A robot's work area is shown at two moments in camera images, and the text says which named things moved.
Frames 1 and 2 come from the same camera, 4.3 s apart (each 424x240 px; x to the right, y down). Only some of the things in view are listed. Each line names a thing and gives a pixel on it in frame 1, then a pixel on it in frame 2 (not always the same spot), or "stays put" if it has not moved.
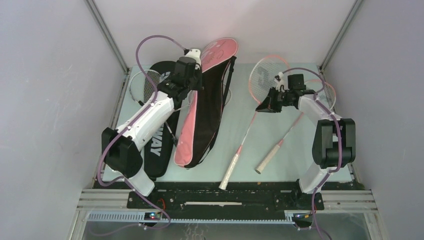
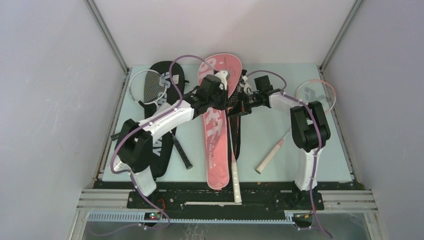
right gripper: [268, 105] -> [237, 110]
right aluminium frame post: [353, 10] stays put
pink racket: [327, 97] stays put
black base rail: [238, 196] stays put
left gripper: [199, 85] -> [225, 104]
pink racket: [262, 77] -> [235, 93]
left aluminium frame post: [96, 12] stays put
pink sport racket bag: [200, 122] -> [215, 122]
